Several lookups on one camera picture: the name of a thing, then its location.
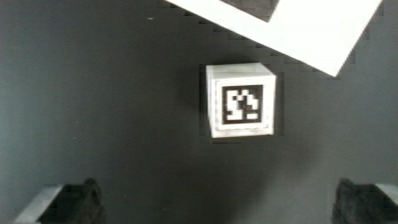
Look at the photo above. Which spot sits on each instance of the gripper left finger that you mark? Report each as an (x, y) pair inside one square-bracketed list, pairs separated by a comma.
[(65, 204)]

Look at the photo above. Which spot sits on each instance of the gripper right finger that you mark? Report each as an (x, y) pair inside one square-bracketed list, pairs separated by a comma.
[(366, 203)]

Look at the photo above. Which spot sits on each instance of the white tagged cube leg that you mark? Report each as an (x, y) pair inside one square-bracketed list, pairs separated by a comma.
[(240, 92)]

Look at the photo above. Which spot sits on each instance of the white base tag plate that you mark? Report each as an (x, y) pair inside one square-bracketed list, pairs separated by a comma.
[(311, 31)]

